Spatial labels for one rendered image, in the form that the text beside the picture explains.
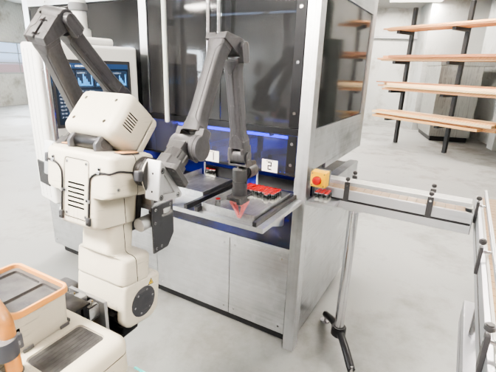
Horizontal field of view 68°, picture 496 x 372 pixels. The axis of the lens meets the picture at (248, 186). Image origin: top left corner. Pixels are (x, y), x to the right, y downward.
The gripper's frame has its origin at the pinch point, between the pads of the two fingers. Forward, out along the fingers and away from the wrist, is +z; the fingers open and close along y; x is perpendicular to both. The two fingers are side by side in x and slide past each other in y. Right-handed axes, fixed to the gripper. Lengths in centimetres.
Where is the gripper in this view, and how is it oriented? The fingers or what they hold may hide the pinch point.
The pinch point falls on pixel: (239, 215)
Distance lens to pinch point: 146.9
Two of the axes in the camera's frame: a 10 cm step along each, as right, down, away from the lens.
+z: -0.2, 9.5, 3.1
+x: -8.7, -1.7, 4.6
